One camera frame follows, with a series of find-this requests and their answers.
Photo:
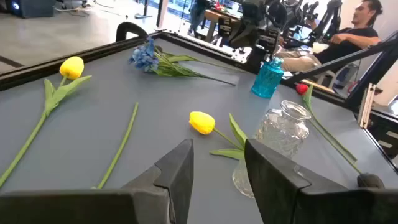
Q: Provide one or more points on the background black robot arm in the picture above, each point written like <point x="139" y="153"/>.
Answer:
<point x="323" y="18"/>

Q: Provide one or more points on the teal glass vase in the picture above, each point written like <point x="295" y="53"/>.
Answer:
<point x="266" y="81"/>

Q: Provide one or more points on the standing person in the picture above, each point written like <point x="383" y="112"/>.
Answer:
<point x="197" y="15"/>

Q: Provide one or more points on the aluminium profile piece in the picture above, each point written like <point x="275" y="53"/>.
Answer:
<point x="367" y="105"/>

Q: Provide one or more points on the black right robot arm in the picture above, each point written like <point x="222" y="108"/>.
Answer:
<point x="276" y="12"/>

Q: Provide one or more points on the seated person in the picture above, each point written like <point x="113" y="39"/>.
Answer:
<point x="345" y="46"/>

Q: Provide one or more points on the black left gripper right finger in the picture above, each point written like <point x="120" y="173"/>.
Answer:
<point x="280" y="193"/>

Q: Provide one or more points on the black diagonal frame strut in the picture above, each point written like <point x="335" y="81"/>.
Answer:
<point x="342" y="60"/>

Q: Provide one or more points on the silver perforated base plate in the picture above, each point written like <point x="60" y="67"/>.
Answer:
<point x="241" y="56"/>

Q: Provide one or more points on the dark round cap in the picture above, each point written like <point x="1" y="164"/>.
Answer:
<point x="370" y="181"/>

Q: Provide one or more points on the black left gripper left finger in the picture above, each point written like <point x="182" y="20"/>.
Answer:
<point x="168" y="186"/>

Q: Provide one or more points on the clear glass vase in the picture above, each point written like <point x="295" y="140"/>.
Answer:
<point x="284" y="130"/>

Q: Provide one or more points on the yellow artificial tulip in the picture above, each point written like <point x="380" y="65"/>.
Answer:
<point x="202" y="123"/>
<point x="72" y="67"/>

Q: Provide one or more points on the computer tower blue lights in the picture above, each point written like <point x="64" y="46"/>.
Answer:
<point x="34" y="7"/>

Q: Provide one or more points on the wooden workbench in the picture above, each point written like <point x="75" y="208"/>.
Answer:
<point x="217" y="15"/>

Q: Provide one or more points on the blue artificial flower bunch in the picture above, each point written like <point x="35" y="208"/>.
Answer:
<point x="143" y="57"/>

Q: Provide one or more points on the black table frame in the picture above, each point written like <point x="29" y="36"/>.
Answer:
<point x="77" y="59"/>

